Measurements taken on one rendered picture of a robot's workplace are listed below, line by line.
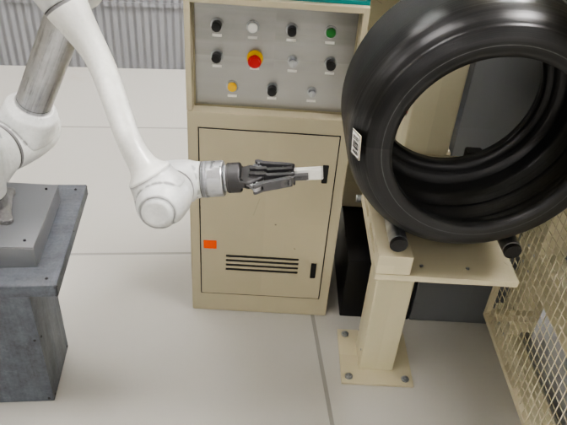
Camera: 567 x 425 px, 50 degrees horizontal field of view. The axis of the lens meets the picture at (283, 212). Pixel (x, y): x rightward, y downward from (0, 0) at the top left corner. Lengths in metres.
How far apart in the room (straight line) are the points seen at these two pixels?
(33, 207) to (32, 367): 0.56
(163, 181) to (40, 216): 0.66
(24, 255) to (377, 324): 1.18
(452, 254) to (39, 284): 1.11
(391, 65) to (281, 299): 1.43
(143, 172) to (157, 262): 1.48
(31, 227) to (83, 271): 0.96
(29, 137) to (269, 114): 0.74
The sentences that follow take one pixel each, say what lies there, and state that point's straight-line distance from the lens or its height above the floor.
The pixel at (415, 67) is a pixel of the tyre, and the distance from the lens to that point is 1.26.
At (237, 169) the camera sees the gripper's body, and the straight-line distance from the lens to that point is 1.48.
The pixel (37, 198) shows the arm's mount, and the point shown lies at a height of 0.72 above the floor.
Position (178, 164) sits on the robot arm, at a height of 1.04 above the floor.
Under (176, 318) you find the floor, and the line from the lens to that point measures 2.54.
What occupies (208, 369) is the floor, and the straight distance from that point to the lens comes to 2.36.
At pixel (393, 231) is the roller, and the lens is 1.52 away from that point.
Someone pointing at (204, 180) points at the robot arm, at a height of 1.01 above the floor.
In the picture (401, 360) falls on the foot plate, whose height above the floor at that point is 0.01.
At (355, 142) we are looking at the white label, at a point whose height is 1.18.
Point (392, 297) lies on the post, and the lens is 2.14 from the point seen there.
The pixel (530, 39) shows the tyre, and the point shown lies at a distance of 1.30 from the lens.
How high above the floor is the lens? 1.81
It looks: 36 degrees down
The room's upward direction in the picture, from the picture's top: 5 degrees clockwise
